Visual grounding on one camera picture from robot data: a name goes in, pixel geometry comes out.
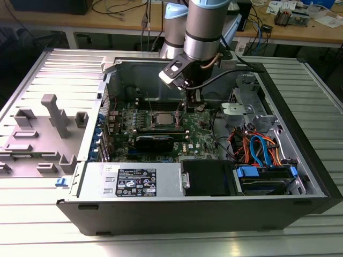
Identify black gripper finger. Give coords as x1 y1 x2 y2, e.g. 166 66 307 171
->
186 89 205 114

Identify metal socket cover frame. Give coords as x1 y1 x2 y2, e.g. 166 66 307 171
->
173 99 187 125

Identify silver CPU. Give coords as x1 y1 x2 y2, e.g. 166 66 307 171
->
156 112 175 126

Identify CPU socket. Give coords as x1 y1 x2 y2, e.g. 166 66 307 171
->
150 110 183 131

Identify green motherboard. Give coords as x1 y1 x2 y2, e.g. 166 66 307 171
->
107 100 223 163

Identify silver disk bay cage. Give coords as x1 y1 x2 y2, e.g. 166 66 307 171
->
227 73 262 105

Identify black graphics card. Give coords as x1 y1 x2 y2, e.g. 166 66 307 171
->
133 134 175 154

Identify black upright desktop device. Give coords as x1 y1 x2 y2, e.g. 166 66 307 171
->
237 0 253 32

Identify hard disk in blue carrier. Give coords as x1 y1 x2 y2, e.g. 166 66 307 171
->
234 164 299 180
240 178 289 196

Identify copper coil component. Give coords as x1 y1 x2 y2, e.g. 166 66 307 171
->
274 7 293 27

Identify white printed paper sheets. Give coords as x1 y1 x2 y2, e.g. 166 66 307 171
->
266 0 298 14

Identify black open PC case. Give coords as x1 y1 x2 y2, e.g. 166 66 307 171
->
55 55 343 237

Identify grey metal electronic device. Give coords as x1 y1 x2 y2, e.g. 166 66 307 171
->
290 9 313 27

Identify silver power supply with label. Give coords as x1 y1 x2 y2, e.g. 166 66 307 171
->
77 162 186 199

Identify wooden workbench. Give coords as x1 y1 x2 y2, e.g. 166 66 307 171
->
0 0 343 50

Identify pale plastic container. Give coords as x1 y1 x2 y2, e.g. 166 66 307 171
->
302 0 333 17

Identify white paper sheet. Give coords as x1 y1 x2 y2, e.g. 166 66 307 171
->
313 15 343 28

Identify grey parts rack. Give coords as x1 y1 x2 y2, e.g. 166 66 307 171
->
0 93 90 179

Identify large black box device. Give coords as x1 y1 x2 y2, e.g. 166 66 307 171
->
10 0 93 16

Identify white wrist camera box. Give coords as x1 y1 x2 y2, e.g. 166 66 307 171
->
158 54 189 91
219 50 238 69

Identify black camera cable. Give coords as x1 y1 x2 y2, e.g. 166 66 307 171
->
185 68 263 89

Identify black wire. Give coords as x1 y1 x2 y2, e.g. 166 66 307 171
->
211 108 236 163

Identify silver metal drive bracket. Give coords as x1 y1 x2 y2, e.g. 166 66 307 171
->
220 102 255 123

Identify orange wire bundle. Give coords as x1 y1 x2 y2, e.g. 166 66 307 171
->
264 135 284 167
230 127 252 162

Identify blue background cable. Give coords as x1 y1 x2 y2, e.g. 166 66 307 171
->
253 21 270 56

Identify blue wire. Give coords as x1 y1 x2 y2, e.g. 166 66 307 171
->
249 134 271 169

